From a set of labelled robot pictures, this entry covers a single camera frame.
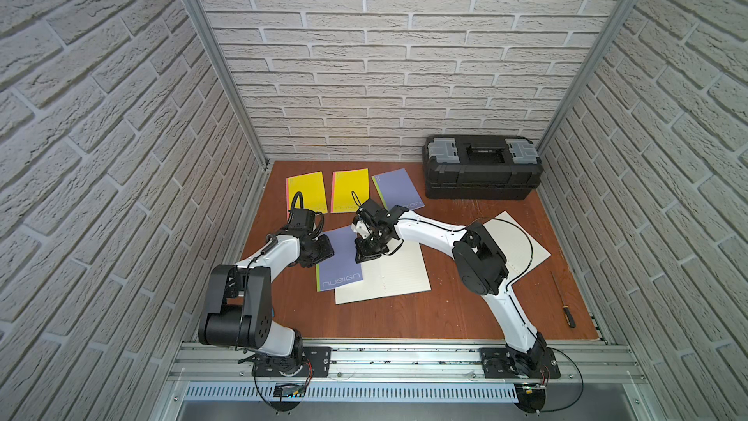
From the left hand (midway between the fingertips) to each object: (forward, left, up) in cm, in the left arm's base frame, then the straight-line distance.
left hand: (331, 247), depth 92 cm
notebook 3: (+26, -22, -1) cm, 34 cm away
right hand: (-3, -10, -1) cm, 11 cm away
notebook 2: (+30, -1, -4) cm, 31 cm away
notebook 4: (-6, -4, -3) cm, 8 cm away
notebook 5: (-8, -22, -3) cm, 23 cm away
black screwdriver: (-20, -70, -1) cm, 73 cm away
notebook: (+27, +11, -3) cm, 29 cm away
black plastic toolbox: (+22, -50, +16) cm, 57 cm away
